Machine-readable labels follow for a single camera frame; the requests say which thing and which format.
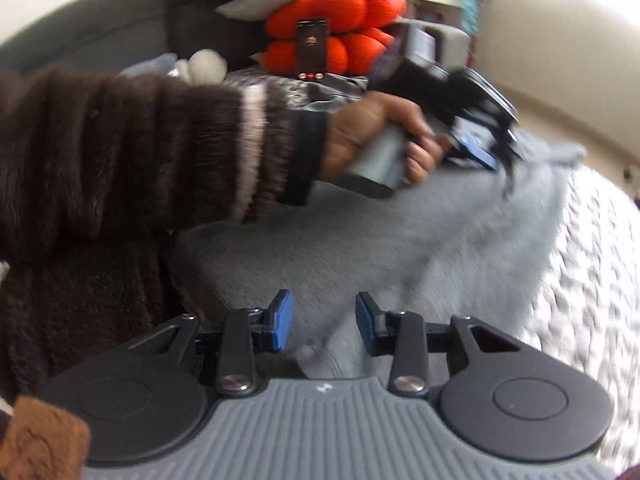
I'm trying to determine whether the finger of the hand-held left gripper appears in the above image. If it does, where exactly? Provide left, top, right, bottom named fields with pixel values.
left=442, top=130, right=501, bottom=172
left=492, top=120, right=532, bottom=196

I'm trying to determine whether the red ball cushion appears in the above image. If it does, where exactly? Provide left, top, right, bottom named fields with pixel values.
left=264, top=0, right=408, bottom=77

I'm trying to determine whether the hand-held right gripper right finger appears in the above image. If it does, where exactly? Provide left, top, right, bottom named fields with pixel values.
left=355, top=291, right=523, bottom=395

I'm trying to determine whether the blue printed plastic bag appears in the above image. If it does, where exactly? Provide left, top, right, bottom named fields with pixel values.
left=460, top=0, right=483, bottom=36

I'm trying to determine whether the grey fabric sofa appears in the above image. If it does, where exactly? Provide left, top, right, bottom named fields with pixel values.
left=0, top=0, right=281, bottom=78

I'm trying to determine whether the person's left hand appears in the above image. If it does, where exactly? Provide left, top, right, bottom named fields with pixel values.
left=320, top=94, right=443, bottom=188

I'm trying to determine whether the grey white quilted blanket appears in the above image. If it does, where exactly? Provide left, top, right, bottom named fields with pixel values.
left=515, top=165, right=640, bottom=480

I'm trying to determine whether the white plush toy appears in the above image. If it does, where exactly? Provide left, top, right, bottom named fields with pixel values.
left=175, top=49, right=228, bottom=83

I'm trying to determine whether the grey sweatshirt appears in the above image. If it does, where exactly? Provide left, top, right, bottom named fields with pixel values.
left=170, top=132, right=588, bottom=381

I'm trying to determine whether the person's brown fleece robe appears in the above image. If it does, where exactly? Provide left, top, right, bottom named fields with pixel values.
left=0, top=230, right=201, bottom=411

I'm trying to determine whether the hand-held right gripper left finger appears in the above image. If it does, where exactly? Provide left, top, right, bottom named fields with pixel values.
left=120, top=289, right=294, bottom=396

